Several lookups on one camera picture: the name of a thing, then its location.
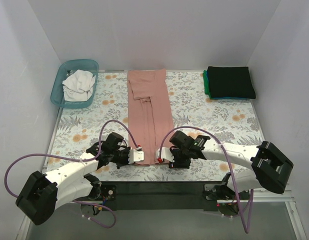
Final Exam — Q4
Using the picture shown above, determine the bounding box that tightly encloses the pink t shirt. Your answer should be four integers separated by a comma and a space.
127, 69, 174, 166

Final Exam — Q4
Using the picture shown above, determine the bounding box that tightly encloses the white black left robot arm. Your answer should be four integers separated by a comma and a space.
15, 132, 136, 225

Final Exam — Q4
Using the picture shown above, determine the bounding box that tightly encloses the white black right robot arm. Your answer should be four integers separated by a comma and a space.
157, 130, 294, 200

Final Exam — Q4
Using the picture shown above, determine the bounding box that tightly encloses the floral table mat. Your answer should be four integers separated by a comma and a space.
44, 71, 264, 182

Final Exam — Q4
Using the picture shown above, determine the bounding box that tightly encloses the blue folded t shirt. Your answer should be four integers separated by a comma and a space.
209, 95, 249, 100

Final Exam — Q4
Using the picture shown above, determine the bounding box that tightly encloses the white t shirt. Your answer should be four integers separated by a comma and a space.
62, 69, 96, 102

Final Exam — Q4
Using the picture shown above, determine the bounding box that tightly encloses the green folded t shirt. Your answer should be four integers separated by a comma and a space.
202, 70, 210, 96

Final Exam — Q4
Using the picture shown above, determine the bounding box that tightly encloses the black folded t shirt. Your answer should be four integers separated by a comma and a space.
205, 66, 256, 99

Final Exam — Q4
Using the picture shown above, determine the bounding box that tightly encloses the teal plastic basket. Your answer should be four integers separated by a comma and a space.
50, 59, 99, 109

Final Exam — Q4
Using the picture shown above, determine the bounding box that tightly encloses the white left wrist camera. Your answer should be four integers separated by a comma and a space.
128, 145, 145, 165

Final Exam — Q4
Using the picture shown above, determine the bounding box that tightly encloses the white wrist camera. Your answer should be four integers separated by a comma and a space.
156, 147, 175, 163
128, 145, 145, 165

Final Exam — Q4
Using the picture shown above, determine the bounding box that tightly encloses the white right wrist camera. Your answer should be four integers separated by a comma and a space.
156, 147, 175, 163

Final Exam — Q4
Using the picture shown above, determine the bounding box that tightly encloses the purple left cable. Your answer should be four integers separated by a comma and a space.
4, 119, 142, 229

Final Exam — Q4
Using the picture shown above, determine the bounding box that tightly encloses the purple cable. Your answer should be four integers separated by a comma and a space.
4, 119, 142, 229
156, 126, 254, 234

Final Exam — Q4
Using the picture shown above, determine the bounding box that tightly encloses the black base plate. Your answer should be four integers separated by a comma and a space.
71, 181, 250, 213

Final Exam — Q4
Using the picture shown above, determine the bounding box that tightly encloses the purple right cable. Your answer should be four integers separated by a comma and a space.
156, 126, 254, 234

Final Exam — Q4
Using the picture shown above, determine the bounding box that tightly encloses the aluminium frame rail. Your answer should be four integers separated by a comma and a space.
17, 190, 306, 240

